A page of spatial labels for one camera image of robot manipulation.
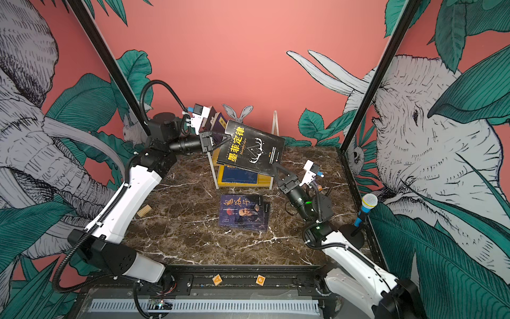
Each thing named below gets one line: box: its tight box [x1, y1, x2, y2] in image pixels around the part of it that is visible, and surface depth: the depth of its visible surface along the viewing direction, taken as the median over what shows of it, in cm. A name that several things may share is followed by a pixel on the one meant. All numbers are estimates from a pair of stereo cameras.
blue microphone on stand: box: [338, 193, 378, 250], surface depth 74 cm
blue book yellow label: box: [221, 164, 259, 185], surface depth 102 cm
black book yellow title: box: [216, 120, 286, 177], surface depth 66 cm
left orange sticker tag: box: [211, 273, 223, 287], surface depth 76 cm
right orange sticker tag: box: [255, 274, 266, 287], surface depth 76 cm
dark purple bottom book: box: [218, 194, 271, 231], surface depth 92 cm
